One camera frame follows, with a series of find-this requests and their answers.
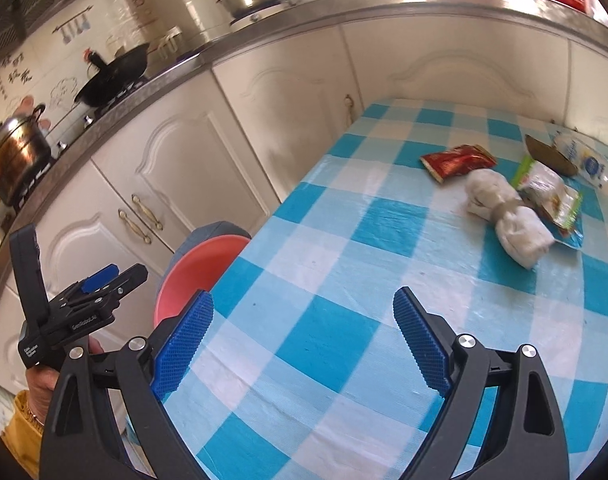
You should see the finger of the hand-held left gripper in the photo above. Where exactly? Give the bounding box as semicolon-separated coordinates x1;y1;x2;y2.
51;262;119;307
71;265;149;311

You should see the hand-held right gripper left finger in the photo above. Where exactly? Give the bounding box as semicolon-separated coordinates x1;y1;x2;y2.
38;287;215;480

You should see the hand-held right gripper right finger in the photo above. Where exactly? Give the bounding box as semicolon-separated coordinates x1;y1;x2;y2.
391;286;570;480

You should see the red plastic basin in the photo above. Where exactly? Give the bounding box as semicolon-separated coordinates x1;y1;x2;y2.
153;232;252;328

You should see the red snack packet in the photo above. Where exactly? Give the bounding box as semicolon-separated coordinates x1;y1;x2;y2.
419;144;499;187

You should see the green blue snack packet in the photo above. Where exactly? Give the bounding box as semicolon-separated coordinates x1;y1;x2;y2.
511;154;585;251

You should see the clear bottle blue label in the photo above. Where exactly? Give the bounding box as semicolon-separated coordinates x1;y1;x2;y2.
549;130;608;188

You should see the person's left forearm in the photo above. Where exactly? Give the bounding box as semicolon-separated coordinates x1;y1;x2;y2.
1;390;47;466

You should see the person's left hand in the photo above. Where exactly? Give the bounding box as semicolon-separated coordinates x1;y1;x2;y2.
24;336;104;415

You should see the grey blue plastic stool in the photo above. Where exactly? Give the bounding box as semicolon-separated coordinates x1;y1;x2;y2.
171;220;252;263

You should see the black gas stove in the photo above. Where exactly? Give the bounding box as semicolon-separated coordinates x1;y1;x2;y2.
11;77;149;211

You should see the blue checked tablecloth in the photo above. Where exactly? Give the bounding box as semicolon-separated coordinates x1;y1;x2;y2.
156;97;608;480

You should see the steel pot with lid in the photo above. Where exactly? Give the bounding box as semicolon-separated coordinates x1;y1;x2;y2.
0;105;54;206

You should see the black wok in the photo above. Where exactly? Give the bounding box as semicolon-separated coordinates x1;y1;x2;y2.
74;42;152;108

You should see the white cup holder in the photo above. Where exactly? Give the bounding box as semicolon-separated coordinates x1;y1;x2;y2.
151;25;185;61

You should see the range hood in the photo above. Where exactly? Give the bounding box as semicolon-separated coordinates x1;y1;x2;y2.
0;0;109;61

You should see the grey kitchen countertop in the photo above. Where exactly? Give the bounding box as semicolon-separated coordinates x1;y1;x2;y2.
0;0;608;301

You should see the sheep wall sticker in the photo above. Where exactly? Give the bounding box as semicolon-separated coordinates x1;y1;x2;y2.
48;75;82;111

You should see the utensil wall sticker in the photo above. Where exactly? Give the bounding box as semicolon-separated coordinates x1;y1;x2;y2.
51;5;94;43

